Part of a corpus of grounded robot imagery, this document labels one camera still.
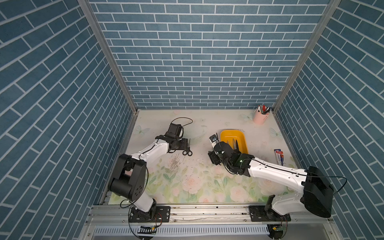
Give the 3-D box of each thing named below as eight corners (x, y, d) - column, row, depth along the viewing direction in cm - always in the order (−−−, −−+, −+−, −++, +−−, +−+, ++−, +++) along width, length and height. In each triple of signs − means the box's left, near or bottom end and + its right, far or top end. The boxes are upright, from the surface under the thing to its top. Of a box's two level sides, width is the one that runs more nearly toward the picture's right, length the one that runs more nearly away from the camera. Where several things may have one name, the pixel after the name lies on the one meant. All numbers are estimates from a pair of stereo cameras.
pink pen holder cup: (254, 125, 114) (258, 116, 106) (252, 119, 119) (256, 109, 110) (264, 126, 114) (270, 116, 106) (262, 119, 119) (267, 109, 110)
